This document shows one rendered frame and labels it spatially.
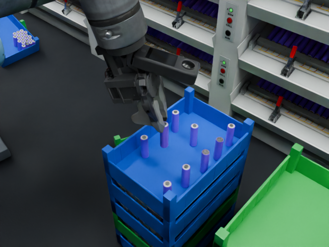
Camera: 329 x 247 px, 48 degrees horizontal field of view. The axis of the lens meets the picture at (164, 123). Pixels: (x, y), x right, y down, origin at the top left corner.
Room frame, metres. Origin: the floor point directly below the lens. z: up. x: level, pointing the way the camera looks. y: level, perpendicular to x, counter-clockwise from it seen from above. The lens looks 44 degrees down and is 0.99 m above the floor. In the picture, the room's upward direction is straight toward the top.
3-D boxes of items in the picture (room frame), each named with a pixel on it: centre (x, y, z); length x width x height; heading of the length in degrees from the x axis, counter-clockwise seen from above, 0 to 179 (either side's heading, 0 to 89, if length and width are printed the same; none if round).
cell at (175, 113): (0.68, -0.03, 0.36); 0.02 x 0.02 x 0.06
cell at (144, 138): (0.59, 0.05, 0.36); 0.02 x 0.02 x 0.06
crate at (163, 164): (0.59, -0.04, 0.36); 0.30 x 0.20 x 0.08; 138
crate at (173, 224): (0.59, -0.04, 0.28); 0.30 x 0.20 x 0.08; 138
